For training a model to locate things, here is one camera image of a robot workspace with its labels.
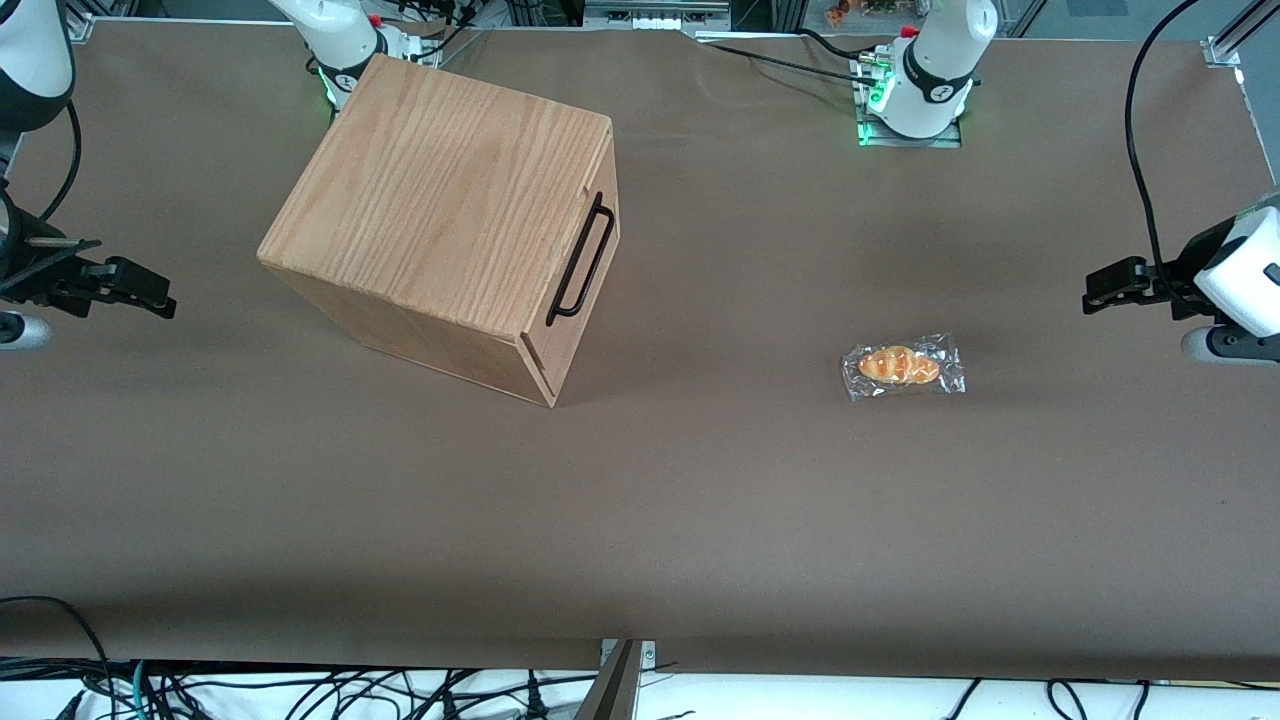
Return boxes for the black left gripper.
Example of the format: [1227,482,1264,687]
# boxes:
[1083,210,1257,317]

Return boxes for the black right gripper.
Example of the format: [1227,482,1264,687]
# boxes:
[0,188,177,321]

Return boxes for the light wooden drawer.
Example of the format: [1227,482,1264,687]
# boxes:
[522,120,622,406]

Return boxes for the black metal drawer handle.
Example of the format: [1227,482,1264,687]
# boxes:
[546,192,615,328]

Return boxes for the bread roll in clear wrapper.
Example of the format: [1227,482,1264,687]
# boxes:
[840,333,967,403]

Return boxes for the light wooden cabinet body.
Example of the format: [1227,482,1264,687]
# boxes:
[257,53,621,408]

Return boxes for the grey background device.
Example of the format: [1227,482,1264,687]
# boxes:
[583,0,733,31]

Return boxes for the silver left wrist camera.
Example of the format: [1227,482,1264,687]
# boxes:
[1182,324,1280,367]

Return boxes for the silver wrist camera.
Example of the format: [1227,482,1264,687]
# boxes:
[1182,324,1280,367]
[0,312,53,351]

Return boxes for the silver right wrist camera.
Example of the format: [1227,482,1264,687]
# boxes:
[0,312,53,351]

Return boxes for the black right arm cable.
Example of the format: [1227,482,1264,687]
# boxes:
[38,98,83,223]

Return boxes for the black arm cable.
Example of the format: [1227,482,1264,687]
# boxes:
[38,98,83,223]
[1124,0,1206,316]

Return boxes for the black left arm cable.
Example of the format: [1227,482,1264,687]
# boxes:
[1124,0,1206,316]

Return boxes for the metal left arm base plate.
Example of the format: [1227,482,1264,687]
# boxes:
[853,55,964,149]

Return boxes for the black looped cable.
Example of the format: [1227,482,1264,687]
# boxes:
[0,596,113,720]

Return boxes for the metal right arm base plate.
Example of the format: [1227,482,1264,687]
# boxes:
[375,22,446,69]

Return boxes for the short black table cable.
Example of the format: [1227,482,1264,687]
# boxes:
[797,28,881,63]

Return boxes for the long black table cable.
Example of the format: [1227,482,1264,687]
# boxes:
[697,38,881,86]

